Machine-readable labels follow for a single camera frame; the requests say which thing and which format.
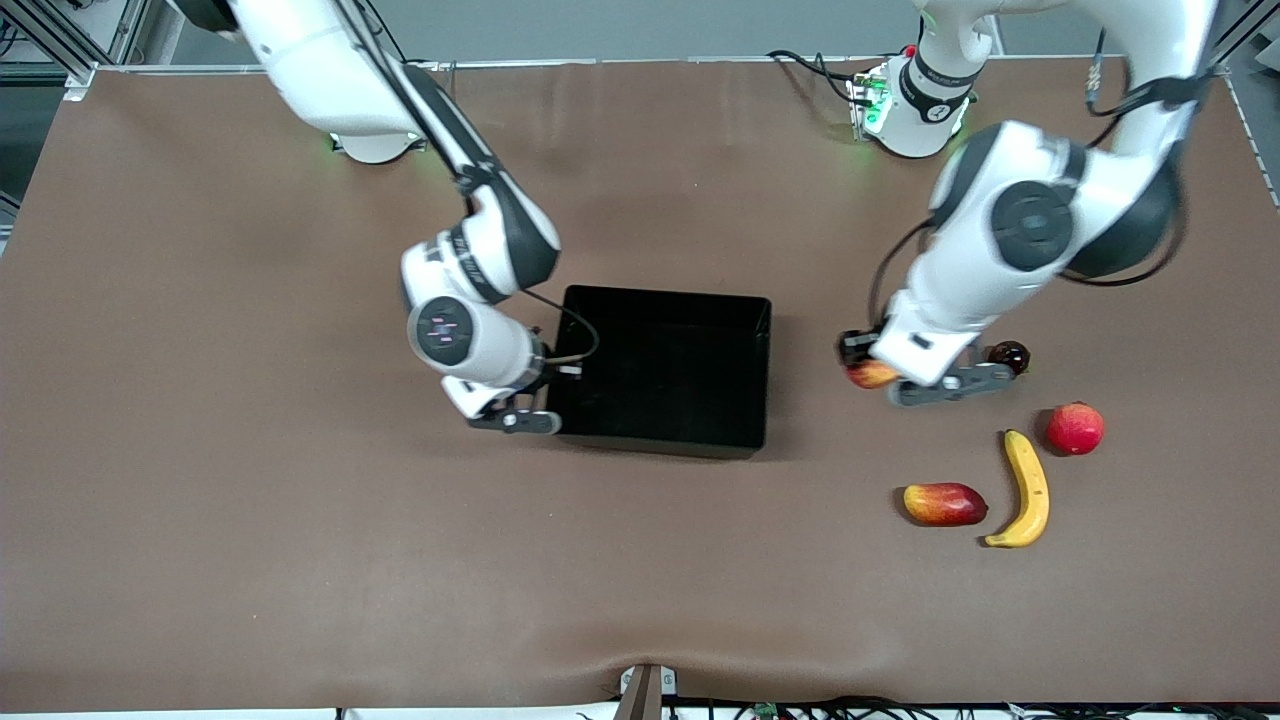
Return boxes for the black plastic box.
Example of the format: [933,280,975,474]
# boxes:
[548,285,773,461]

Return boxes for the yellow banana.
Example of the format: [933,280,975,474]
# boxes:
[984,429,1051,550]

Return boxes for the red yellow mango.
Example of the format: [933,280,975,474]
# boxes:
[903,482,989,528]

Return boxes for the round red pomegranate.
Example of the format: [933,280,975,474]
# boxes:
[1046,401,1106,457]

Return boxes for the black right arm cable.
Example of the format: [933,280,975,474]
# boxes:
[520,287,602,379]

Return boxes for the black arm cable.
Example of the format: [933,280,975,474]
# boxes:
[520,287,602,379]
[866,28,1216,336]

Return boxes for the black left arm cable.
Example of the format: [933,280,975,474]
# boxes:
[866,28,1216,336]

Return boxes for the black base cable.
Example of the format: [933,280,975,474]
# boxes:
[766,48,873,113]

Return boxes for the aluminium frame profile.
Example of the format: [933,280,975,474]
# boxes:
[1212,0,1280,79]
[0,0,151,101]

